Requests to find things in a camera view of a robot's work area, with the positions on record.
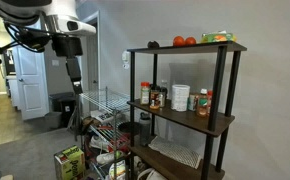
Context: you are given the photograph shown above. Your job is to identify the white sneaker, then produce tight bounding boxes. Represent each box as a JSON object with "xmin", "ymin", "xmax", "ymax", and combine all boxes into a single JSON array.
[{"xmin": 95, "ymin": 151, "xmax": 117, "ymax": 166}]

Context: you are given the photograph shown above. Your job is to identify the black trash bin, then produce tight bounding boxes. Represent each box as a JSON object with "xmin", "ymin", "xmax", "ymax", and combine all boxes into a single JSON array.
[{"xmin": 48, "ymin": 92, "xmax": 78, "ymax": 128}]

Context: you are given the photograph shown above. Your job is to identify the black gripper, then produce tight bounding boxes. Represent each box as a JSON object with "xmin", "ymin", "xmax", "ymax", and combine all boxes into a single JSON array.
[{"xmin": 51, "ymin": 35, "xmax": 84, "ymax": 96}]

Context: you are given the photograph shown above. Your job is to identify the white cylindrical canister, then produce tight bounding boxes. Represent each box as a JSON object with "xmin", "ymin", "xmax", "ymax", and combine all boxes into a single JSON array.
[{"xmin": 170, "ymin": 84, "xmax": 191, "ymax": 113}]

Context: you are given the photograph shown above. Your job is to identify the red capped spice jar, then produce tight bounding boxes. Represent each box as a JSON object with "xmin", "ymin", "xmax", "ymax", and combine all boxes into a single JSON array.
[{"xmin": 140, "ymin": 81, "xmax": 151, "ymax": 106}]

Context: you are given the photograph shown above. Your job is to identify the slim red capped jar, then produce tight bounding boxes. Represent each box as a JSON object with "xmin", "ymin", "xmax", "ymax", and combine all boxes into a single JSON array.
[{"xmin": 206, "ymin": 90, "xmax": 214, "ymax": 116}]

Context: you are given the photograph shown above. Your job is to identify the black water bottle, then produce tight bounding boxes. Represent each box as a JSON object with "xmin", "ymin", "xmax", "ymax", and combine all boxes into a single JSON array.
[{"xmin": 138, "ymin": 112, "xmax": 152, "ymax": 147}]

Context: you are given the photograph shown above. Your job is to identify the green yellow box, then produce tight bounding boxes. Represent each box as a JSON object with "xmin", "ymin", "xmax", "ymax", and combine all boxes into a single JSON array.
[{"xmin": 200, "ymin": 31, "xmax": 238, "ymax": 44}]

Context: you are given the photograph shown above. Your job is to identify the white bag under shelf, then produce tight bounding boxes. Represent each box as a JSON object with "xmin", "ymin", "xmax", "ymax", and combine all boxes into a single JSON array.
[{"xmin": 136, "ymin": 167, "xmax": 168, "ymax": 180}]

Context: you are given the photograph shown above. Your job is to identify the grey plastic bin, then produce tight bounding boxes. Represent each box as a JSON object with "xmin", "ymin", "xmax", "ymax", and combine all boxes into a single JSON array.
[{"xmin": 44, "ymin": 111, "xmax": 64, "ymax": 131}]

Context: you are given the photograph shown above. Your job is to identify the white mesh mat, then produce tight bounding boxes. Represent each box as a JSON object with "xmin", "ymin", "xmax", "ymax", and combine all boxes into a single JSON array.
[{"xmin": 147, "ymin": 135, "xmax": 203, "ymax": 170}]

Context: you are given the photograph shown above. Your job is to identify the black frame wooden shelf unit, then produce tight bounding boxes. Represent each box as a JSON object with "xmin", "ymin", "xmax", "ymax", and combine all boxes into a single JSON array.
[{"xmin": 126, "ymin": 40, "xmax": 248, "ymax": 180}]

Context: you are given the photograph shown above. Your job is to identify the black cooking pot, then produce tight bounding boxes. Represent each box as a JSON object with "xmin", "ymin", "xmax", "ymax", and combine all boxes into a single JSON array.
[{"xmin": 117, "ymin": 121, "xmax": 141, "ymax": 136}]

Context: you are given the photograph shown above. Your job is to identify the metal wire rack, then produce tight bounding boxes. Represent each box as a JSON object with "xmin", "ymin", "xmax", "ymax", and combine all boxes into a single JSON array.
[{"xmin": 77, "ymin": 86, "xmax": 133, "ymax": 180}]

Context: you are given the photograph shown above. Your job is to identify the tin can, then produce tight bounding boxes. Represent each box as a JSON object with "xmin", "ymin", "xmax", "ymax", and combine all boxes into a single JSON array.
[{"xmin": 187, "ymin": 93, "xmax": 199, "ymax": 112}]

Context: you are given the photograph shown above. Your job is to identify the orange label spice bottle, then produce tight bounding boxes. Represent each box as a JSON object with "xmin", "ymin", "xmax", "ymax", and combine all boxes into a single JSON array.
[{"xmin": 149, "ymin": 87, "xmax": 161, "ymax": 111}]

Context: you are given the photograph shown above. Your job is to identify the red tomato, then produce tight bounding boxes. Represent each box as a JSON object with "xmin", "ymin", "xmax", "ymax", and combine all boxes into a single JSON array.
[
  {"xmin": 184, "ymin": 36, "xmax": 198, "ymax": 47},
  {"xmin": 172, "ymin": 35, "xmax": 186, "ymax": 48}
]

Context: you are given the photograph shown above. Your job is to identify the green cardboard box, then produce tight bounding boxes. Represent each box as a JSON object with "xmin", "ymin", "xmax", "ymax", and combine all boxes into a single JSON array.
[{"xmin": 53, "ymin": 144, "xmax": 87, "ymax": 180}]

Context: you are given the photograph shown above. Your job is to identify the white panel door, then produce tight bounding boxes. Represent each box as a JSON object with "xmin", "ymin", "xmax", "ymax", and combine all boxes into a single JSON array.
[{"xmin": 9, "ymin": 19, "xmax": 50, "ymax": 121}]

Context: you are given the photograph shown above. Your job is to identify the sauce bottle red cap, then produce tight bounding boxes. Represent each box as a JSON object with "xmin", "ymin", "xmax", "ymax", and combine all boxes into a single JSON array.
[{"xmin": 196, "ymin": 88, "xmax": 209, "ymax": 118}]

